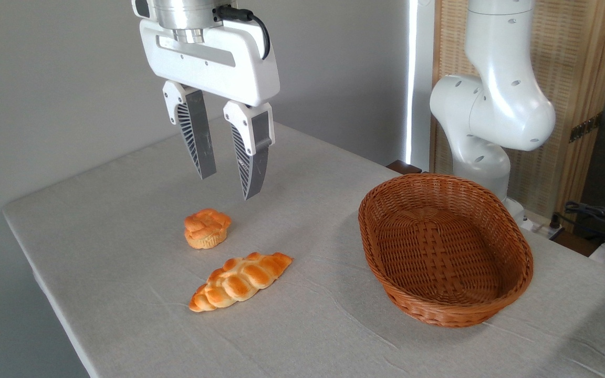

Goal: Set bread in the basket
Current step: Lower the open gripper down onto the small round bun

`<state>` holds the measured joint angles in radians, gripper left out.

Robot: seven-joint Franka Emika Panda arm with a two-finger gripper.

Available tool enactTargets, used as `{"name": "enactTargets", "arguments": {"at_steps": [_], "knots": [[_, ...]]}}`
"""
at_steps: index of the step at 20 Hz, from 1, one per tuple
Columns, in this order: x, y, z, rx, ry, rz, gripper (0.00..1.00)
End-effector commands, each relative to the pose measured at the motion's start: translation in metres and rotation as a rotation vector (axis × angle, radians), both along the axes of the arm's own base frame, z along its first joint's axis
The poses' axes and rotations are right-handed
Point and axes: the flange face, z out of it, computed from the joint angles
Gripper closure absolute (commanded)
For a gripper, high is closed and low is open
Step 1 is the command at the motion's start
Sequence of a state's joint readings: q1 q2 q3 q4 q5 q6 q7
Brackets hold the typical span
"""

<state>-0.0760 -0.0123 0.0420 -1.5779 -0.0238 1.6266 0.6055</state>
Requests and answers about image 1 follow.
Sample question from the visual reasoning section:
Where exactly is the brown oval wicker basket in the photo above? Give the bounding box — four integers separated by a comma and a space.
358, 173, 534, 329

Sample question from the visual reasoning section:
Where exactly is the black cable bundle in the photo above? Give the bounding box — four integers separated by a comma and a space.
557, 201, 605, 245

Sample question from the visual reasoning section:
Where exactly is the grey tablecloth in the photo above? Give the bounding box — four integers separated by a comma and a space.
2, 112, 605, 378

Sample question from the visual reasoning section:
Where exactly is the white power strip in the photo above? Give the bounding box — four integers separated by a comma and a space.
520, 213, 565, 239

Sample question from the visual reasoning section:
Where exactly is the long braided bread loaf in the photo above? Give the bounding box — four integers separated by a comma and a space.
189, 252, 293, 313

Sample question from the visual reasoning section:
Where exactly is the small round braided bread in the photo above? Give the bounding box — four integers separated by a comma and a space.
184, 208, 232, 249

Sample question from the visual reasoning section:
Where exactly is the white vertical door frame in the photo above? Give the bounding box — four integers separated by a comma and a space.
405, 0, 435, 171

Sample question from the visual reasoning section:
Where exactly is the bamboo wooden folding screen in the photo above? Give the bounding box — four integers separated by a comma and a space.
431, 0, 605, 221

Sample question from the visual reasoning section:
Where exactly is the dark brown wooden furniture corner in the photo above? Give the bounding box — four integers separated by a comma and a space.
386, 160, 423, 175

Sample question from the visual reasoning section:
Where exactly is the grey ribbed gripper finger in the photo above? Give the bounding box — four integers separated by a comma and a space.
163, 80, 217, 180
223, 101, 275, 201

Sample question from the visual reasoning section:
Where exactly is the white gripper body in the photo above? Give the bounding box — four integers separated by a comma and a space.
140, 20, 280, 107

